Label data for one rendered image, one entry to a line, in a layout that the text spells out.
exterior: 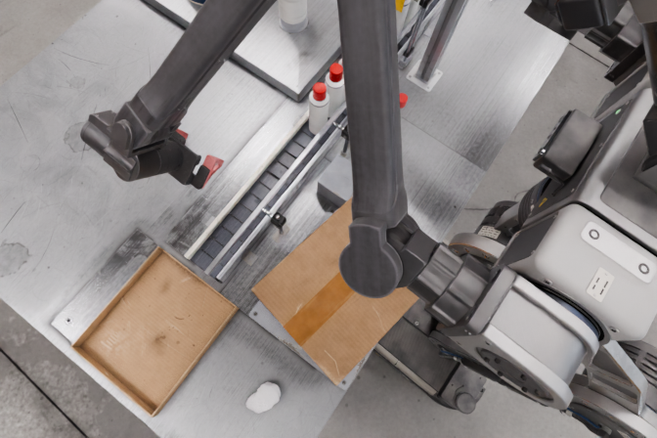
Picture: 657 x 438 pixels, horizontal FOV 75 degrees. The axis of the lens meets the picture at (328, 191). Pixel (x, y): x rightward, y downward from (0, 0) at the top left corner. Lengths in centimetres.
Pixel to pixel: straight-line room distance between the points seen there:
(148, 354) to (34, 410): 112
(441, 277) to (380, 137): 18
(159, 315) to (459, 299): 85
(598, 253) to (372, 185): 26
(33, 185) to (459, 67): 130
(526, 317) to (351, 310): 41
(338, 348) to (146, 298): 56
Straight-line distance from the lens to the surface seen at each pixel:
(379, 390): 201
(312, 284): 86
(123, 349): 123
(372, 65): 47
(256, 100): 135
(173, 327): 119
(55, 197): 139
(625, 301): 56
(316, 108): 109
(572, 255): 54
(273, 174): 118
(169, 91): 64
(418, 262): 51
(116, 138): 71
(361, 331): 86
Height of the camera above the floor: 197
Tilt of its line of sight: 71 degrees down
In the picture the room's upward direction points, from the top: 8 degrees clockwise
